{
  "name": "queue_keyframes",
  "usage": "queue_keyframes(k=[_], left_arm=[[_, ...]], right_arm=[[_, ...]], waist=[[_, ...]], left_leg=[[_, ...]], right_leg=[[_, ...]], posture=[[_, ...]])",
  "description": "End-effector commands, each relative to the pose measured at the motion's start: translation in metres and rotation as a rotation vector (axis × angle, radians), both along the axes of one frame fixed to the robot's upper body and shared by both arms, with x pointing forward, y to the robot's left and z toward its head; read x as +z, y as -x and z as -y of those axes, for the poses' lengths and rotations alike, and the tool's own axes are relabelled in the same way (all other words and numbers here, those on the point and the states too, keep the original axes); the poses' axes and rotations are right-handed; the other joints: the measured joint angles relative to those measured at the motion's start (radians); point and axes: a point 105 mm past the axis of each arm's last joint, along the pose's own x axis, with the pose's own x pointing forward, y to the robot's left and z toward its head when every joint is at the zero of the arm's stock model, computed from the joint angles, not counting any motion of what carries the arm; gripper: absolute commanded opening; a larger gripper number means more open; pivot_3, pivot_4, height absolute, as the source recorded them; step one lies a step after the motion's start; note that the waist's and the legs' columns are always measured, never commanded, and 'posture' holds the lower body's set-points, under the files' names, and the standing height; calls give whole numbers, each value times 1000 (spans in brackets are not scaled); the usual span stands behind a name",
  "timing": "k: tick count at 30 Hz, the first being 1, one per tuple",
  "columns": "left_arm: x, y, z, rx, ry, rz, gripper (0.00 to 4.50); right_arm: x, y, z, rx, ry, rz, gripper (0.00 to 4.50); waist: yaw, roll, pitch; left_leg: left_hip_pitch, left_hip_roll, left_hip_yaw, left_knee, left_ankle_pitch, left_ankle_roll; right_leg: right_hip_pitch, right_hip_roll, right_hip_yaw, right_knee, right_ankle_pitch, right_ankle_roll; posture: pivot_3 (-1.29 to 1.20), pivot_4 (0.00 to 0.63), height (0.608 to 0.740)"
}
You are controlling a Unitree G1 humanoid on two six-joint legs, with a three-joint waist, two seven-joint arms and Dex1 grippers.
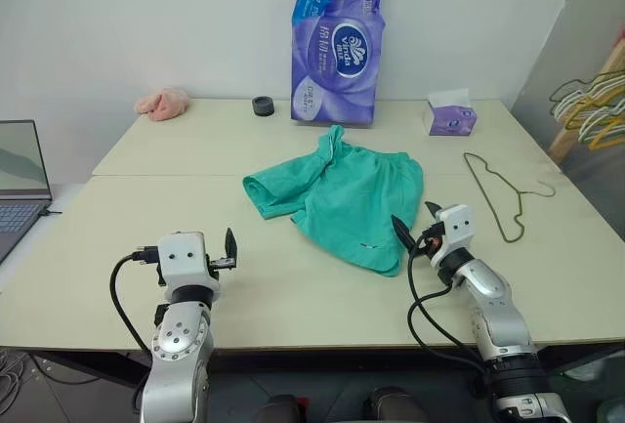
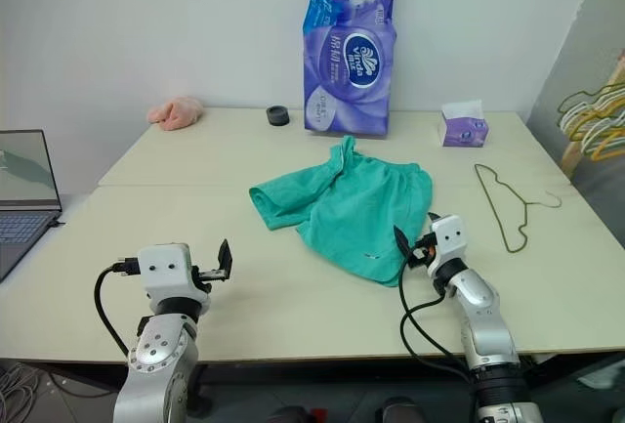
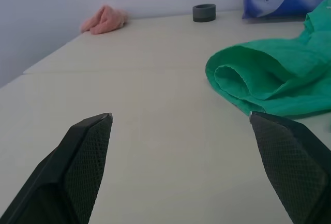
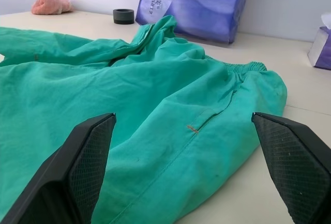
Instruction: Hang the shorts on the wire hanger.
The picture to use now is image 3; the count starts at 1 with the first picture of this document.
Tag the green shorts garment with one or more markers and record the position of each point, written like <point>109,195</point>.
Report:
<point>284,79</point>

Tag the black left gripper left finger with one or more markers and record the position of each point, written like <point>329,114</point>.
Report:
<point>77,162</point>

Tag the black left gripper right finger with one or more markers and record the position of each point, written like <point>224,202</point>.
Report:
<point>292,162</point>

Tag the pink fluffy cloth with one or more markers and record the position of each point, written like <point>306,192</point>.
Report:
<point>103,22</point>

